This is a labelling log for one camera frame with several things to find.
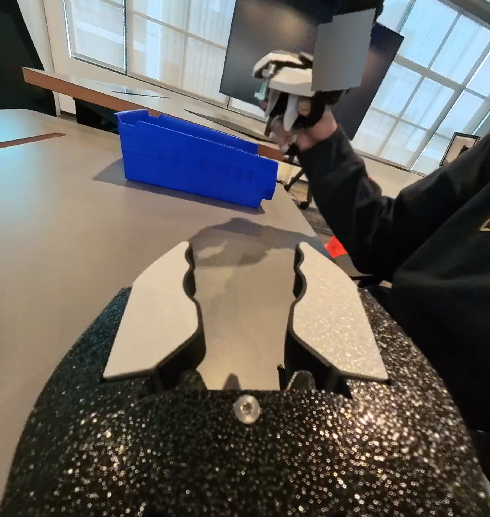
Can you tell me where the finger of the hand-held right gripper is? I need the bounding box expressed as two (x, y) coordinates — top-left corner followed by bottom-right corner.
(267, 72), (314, 98)
(252, 50), (312, 81)

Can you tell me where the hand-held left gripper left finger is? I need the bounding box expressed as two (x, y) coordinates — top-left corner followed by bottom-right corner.
(103, 241), (207, 383)

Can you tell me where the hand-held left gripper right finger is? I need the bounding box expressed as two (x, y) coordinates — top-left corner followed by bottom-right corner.
(286, 241), (390, 383)

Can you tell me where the silver hex bolt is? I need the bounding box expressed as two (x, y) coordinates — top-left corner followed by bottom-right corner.
(254, 65), (279, 102)

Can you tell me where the person's right hand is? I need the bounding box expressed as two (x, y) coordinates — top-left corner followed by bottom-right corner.
(269, 99), (339, 153)

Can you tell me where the black monitor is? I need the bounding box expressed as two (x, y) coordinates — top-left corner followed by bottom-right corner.
(219, 0), (323, 118)

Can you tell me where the blue plastic bin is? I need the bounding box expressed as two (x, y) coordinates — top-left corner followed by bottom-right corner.
(114, 109), (279, 209)

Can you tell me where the person's black jacket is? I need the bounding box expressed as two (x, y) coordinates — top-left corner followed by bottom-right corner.
(384, 123), (490, 491)

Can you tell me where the brown-edged grey table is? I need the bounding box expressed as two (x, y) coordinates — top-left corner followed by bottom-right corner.
(22, 66), (287, 161)

